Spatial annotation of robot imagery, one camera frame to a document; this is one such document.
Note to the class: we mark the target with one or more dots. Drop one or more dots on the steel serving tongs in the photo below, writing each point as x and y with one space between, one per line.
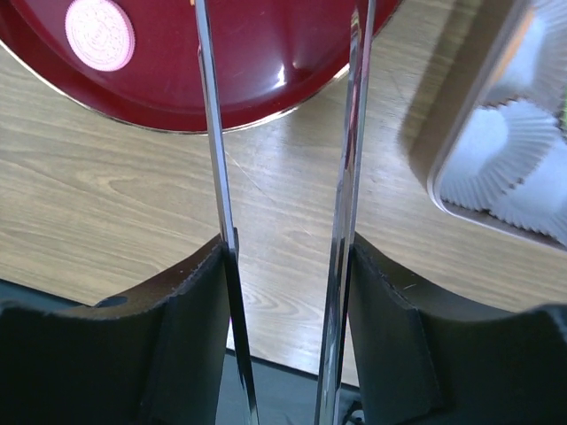
334 318

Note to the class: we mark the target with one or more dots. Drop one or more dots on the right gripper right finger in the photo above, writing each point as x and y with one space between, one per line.
426 355

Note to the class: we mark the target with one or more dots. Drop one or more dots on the gold cookie tin box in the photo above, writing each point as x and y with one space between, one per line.
492 147

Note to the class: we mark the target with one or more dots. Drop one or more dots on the round red tray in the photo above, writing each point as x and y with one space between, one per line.
270 57

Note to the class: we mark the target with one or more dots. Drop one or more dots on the pink cookie lower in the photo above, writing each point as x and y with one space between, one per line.
100 34

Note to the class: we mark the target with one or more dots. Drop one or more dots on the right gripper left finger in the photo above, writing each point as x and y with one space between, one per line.
155 358

